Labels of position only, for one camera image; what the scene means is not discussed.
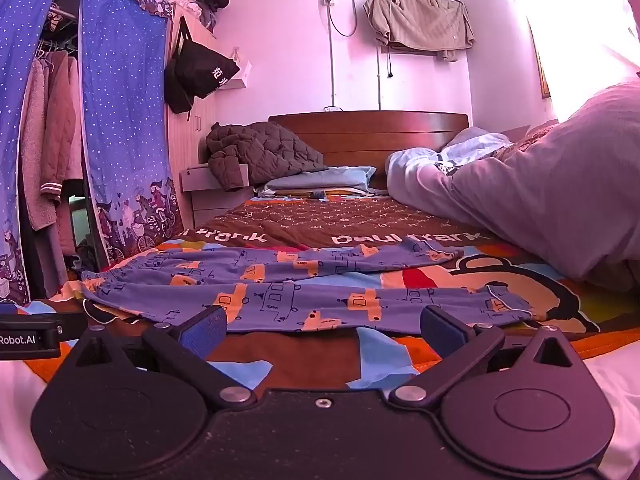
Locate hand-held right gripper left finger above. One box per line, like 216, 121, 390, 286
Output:
64, 304, 257, 409

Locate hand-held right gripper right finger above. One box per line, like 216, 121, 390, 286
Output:
389, 305, 589, 409

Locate blue car print pants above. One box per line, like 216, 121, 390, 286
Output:
80, 239, 538, 336

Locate colourful monkey print bedsheet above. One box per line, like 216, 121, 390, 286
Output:
20, 194, 623, 395

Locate white nightstand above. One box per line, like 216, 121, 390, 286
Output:
180, 162, 257, 229

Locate lilac quilt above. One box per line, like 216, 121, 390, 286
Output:
386, 80, 640, 292

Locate brown quilted jacket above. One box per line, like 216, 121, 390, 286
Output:
206, 121, 329, 192

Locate wooden wardrobe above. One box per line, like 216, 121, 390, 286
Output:
165, 4, 219, 227

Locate light blue pillow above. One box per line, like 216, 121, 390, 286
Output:
255, 166, 379, 197

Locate white mattress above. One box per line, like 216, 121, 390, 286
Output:
0, 350, 640, 480

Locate pale fleece coat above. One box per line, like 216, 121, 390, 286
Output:
20, 56, 57, 233

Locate wooden headboard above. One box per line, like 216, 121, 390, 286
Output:
268, 111, 471, 192

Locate hanging clothes in wardrobe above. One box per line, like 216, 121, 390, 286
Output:
0, 0, 69, 307

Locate blue dotted wardrobe curtain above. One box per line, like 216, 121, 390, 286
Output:
79, 0, 185, 264

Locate white box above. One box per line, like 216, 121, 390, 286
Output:
220, 47, 254, 91

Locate black hanging bag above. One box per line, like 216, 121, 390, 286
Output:
164, 15, 242, 115

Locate beige hanging garment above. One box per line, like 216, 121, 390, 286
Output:
363, 0, 476, 63

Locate white wall pipe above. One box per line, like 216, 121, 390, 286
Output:
366, 0, 384, 111

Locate wooden window frame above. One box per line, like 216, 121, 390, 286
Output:
527, 16, 551, 100

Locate black power cable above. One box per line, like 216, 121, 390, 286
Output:
326, 0, 359, 111

